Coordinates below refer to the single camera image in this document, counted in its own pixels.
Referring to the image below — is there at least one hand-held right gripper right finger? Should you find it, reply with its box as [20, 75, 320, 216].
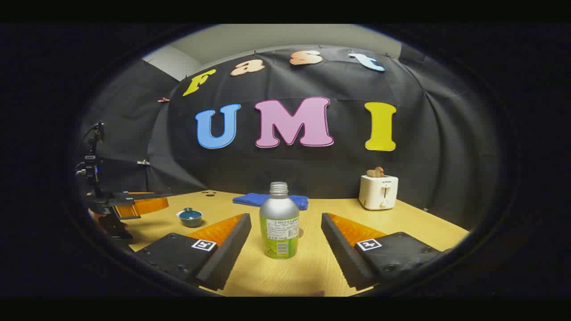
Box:
[321, 213, 442, 291]

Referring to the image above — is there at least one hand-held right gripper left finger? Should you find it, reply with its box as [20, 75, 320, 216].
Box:
[135, 213, 252, 291]

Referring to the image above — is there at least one teal ceramic teacup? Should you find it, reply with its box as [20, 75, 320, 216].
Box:
[176, 211, 203, 228]

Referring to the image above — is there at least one silver water bottle green label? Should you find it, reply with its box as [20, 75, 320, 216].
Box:
[259, 181, 300, 259]

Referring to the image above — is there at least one blue towel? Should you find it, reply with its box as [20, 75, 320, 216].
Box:
[232, 193, 309, 211]

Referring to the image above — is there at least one white toaster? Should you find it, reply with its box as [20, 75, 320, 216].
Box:
[359, 174, 399, 210]

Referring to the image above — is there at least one black backdrop cloth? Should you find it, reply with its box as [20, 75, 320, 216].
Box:
[78, 45, 500, 232]

